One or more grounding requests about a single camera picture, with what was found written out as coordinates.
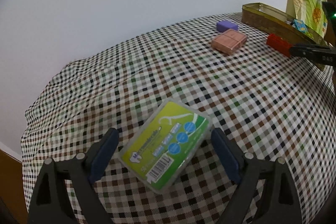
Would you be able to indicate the gold metal tin tray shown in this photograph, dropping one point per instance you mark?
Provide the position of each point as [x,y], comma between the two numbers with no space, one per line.
[274,21]

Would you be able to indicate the red toy brick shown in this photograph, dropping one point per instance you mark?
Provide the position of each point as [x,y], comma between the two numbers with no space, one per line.
[279,44]

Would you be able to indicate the copper pink metal case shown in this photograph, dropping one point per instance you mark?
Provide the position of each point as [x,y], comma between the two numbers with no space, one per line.
[229,41]

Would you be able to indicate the green floral fabric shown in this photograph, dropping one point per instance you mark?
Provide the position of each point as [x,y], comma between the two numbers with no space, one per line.
[310,12]

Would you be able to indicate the purple block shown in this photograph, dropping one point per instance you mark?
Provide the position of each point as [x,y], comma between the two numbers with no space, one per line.
[224,25]

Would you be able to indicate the blue yellow toy block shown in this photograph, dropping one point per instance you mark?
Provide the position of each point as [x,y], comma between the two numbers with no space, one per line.
[300,26]

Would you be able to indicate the green dental floss box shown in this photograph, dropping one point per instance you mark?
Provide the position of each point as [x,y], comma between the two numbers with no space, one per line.
[165,144]

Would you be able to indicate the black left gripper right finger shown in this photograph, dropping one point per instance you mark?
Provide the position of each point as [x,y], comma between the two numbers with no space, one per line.
[279,201]

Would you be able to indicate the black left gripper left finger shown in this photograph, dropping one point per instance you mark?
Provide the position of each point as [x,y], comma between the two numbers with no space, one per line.
[50,202]

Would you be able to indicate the checkered tablecloth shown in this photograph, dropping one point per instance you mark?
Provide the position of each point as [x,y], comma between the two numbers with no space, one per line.
[270,105]

